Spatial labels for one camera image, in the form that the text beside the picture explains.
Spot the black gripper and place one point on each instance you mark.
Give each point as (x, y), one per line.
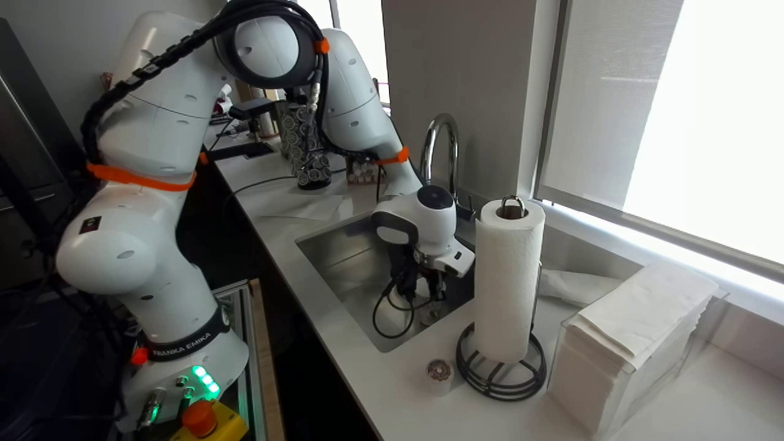
(418, 260)

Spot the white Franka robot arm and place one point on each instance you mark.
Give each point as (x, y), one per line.
(138, 246)

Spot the stainless steel sink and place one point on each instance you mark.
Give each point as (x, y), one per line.
(343, 260)

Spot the white paper towel roll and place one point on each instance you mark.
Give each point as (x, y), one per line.
(508, 277)

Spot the small coffee pod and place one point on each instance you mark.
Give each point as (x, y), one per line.
(438, 376)

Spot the chrome gooseneck faucet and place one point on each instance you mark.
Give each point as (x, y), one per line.
(456, 163)

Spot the speckled tall container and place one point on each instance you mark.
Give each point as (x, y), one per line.
(305, 147)

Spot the stack of white napkins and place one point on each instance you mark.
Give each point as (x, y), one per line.
(627, 352)

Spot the red yellow emergency stop button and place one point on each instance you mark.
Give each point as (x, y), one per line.
(203, 420)

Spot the window with white blind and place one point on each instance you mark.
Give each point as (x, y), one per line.
(701, 124)

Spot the wooden frame panel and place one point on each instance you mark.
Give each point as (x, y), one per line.
(260, 369)

